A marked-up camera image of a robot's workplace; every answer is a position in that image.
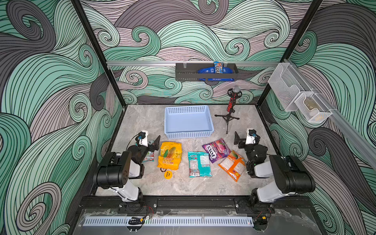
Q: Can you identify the purple Fox's berries bag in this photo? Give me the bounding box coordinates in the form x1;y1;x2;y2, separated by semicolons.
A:
202;138;231;163

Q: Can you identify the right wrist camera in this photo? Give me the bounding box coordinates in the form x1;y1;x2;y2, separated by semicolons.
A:
245;128;258;145

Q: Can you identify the black wall shelf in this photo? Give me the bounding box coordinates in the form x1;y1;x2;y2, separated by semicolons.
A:
175;63;239;82

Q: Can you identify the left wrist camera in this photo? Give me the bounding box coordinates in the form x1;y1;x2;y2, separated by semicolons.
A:
136;130;148;147

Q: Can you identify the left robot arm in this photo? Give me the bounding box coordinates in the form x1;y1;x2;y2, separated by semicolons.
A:
93;131;161;203

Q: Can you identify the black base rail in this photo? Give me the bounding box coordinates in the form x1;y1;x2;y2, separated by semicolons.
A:
79;195;313;214

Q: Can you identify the aluminium rail back wall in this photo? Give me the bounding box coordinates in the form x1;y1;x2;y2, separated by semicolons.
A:
106;60;279;67

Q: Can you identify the teal candy bag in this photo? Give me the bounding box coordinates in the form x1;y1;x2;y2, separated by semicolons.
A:
188;152;212;178

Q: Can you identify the blue packet on shelf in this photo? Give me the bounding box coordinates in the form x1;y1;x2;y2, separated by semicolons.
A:
197;62;234;81

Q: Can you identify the orange candy bag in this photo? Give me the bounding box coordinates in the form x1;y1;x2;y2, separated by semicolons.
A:
218;150;246;182

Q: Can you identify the yellow round sticker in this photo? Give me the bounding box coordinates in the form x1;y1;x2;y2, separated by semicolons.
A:
164;170;173;180

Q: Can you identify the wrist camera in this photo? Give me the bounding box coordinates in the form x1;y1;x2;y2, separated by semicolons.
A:
136;130;148;147
245;128;258;145

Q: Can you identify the green Fox's candy bag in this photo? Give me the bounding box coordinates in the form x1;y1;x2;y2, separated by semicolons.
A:
143;140;155;162

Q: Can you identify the yellow candy bag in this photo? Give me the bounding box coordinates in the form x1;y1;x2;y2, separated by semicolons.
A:
158;142;183;170

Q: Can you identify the small clear wall bin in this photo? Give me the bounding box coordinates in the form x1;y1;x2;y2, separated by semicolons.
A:
294;92;333;123

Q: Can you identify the white slotted cable duct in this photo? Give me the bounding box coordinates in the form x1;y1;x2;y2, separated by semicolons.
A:
83;216;254;227

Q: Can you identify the clear plastic wall bin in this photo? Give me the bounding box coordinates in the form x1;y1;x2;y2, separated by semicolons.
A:
268;63;303;112

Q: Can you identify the aluminium rail right wall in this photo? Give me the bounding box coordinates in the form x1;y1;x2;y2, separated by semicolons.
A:
283;59;376;169

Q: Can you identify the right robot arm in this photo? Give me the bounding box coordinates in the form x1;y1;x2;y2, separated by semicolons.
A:
234;129;316;206

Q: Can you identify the red black mini tripod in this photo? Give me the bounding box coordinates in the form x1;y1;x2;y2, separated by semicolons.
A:
215;86;242;134

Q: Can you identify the aluminium rail wall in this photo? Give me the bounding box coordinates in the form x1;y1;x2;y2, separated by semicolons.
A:
283;59;376;169
106;60;279;67

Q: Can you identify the light blue plastic basket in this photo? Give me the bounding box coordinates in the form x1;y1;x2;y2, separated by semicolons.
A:
164;105;214;139

